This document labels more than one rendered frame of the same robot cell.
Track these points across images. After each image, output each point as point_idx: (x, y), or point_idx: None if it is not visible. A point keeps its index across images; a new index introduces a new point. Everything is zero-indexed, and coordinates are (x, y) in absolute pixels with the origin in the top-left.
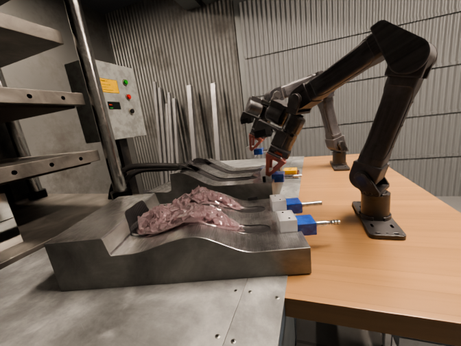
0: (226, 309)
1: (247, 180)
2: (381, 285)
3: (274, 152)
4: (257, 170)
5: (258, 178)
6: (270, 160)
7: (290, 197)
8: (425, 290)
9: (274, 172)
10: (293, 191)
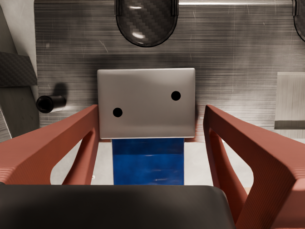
0: None
1: (98, 0)
2: None
3: (259, 198)
4: (298, 10)
5: (128, 57)
6: (226, 129)
7: (187, 162)
8: None
9: (151, 147)
10: (249, 167)
